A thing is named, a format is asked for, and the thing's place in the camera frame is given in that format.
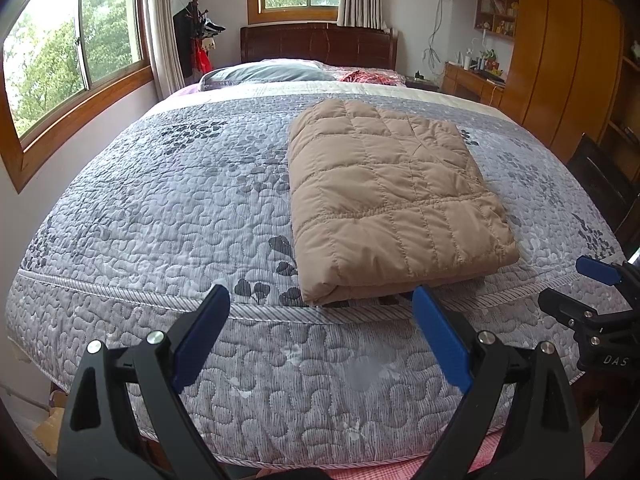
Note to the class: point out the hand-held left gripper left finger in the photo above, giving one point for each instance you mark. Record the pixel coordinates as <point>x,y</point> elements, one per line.
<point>200,340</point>

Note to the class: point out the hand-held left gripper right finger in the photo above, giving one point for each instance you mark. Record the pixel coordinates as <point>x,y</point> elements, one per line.
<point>442,340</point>

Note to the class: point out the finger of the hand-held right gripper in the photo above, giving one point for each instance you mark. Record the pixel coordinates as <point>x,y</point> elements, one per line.
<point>570,310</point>
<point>597,270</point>

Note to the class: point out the beige quilted jacket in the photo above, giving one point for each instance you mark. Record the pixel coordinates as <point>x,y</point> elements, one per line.
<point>390,200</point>

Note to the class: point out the black chair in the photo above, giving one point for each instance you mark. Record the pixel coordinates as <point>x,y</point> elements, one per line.
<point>600,180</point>

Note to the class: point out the grey leaf-print bedspread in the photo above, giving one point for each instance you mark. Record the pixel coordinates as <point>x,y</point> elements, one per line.
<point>150,240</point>

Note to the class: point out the cardboard box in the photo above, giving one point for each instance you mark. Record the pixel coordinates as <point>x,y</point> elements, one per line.
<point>50,425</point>

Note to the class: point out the wooden wardrobe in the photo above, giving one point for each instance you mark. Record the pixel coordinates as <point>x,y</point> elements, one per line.
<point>560,50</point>

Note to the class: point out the wooden desk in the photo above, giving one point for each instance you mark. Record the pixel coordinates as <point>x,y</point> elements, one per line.
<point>470,85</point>

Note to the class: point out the red box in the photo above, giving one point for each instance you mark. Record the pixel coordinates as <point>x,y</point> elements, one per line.
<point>494,65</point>

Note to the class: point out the green plant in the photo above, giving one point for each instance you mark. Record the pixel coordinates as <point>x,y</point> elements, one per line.
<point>487,55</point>

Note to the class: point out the white bottle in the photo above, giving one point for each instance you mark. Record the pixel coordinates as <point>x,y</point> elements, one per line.
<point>466,61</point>

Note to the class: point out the dark nightstand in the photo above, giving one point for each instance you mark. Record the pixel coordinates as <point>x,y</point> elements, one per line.
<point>422,84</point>

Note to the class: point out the red plaid cloth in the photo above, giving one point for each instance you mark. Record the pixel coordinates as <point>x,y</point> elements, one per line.
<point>367,78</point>

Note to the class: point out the grey pillow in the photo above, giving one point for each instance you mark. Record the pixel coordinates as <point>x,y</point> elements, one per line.
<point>265,75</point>

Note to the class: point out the red bag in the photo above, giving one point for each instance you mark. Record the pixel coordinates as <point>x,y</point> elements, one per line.
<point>202,59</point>

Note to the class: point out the black coat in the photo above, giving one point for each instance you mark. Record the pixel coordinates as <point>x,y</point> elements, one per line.
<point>184,50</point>

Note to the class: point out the white curtain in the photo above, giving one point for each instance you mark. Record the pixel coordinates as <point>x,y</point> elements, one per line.
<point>162,30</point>

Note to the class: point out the black and white garment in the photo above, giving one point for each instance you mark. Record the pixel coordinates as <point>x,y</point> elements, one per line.
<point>211,26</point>

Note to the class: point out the dark wooden headboard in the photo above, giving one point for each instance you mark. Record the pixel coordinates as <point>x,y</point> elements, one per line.
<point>315,45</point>

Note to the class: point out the large wooden side window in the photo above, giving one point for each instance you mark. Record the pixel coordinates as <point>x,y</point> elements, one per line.
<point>60,50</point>

